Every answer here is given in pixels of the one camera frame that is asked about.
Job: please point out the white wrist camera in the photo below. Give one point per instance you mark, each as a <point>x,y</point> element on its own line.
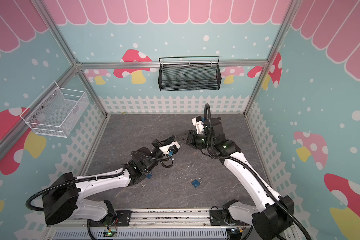
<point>198,122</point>
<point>171,149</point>

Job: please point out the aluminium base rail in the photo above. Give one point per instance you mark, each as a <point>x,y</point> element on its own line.
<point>168,217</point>

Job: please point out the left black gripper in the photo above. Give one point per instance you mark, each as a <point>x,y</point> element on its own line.
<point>157,143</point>

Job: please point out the large blue padlock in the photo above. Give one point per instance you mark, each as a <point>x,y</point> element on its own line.
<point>196,182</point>

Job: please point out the black mesh wall basket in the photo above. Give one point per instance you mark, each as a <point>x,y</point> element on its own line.
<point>197,73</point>

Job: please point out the white vented cable duct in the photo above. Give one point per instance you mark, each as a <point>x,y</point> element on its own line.
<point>160,234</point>

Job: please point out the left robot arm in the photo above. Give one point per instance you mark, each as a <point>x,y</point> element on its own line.
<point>67,197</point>

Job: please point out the white mesh wall basket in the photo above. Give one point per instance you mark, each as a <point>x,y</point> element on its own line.
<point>57,112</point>

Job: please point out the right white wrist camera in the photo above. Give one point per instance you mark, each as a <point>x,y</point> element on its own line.
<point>198,122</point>

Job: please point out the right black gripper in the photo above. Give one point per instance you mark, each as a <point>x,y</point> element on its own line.
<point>190,138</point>

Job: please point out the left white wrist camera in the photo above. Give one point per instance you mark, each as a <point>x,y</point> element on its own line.
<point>171,149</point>

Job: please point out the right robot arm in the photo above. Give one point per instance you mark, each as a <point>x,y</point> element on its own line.
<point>272,214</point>

